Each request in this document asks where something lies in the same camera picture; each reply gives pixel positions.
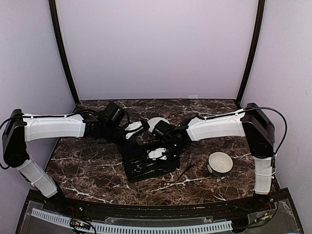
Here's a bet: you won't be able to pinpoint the black hair clip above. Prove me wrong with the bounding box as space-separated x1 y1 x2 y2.
176 164 195 182

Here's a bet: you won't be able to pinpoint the silver hair cutting scissors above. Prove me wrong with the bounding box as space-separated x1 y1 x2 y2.
132 161 154 175

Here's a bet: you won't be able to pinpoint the black zippered tool case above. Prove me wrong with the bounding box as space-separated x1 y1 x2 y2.
120 141 183 183

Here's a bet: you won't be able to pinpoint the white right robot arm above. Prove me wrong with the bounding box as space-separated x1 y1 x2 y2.
147 103 281 212

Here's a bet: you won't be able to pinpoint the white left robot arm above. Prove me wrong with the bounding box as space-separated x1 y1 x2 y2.
1 108 149 213

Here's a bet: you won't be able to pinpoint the plain white bowl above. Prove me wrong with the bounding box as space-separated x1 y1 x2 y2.
147 117 170 134

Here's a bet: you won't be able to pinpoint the white bowl with teal base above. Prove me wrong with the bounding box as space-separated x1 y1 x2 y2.
207 152 234 177

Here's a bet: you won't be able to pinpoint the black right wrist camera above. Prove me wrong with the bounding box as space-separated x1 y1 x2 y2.
152 120 174 142

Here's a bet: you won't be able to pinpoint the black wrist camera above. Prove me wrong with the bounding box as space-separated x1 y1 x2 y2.
99 101 125 126
152 120 174 142

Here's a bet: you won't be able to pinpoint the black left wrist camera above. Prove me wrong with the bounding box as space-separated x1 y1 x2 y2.
99 101 125 126

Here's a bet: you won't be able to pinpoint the black left frame post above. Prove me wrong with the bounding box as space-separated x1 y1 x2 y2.
48 0 80 104

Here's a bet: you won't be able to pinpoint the black frame post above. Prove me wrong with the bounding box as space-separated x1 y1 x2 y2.
235 0 266 106
48 0 80 104

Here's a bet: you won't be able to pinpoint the black right frame post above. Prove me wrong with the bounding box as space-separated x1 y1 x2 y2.
235 0 266 106

